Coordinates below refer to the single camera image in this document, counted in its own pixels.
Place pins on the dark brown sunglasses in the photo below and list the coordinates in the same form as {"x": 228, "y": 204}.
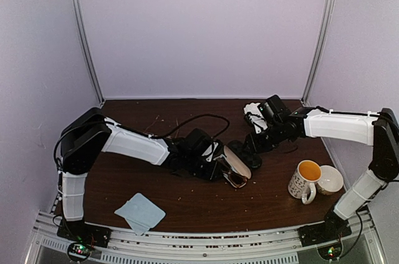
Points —
{"x": 236, "y": 180}

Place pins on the aluminium left corner post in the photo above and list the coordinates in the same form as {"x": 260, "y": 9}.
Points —
{"x": 87, "y": 55}

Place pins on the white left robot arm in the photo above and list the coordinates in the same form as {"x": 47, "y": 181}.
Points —
{"x": 93, "y": 133}

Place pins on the white patterned mug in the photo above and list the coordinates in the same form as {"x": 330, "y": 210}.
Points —
{"x": 302, "y": 184}

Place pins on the aluminium right corner post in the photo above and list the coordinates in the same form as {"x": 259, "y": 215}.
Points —
{"x": 319, "y": 48}

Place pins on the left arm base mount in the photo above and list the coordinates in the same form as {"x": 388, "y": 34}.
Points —
{"x": 84, "y": 238}

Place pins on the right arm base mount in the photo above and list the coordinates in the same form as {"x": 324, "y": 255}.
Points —
{"x": 329, "y": 235}

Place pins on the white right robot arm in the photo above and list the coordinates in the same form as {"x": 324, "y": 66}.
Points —
{"x": 274, "y": 123}

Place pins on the light blue cloth left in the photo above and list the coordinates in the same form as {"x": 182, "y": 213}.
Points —
{"x": 141, "y": 214}

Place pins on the aluminium corner post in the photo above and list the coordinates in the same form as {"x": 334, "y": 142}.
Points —
{"x": 87, "y": 55}
{"x": 319, "y": 48}

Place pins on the black glasses case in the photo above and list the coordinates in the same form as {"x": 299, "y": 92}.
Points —
{"x": 241, "y": 161}

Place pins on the aluminium front frame rail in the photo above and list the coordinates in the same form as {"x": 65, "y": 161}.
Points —
{"x": 281, "y": 245}

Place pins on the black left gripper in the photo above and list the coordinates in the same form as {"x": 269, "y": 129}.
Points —
{"x": 212, "y": 173}

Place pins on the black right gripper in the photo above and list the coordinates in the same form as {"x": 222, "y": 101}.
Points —
{"x": 255, "y": 146}

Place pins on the white cream bowl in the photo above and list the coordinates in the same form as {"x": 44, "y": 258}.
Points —
{"x": 331, "y": 180}

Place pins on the white scalloped ceramic dish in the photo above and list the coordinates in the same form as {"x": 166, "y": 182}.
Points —
{"x": 252, "y": 113}

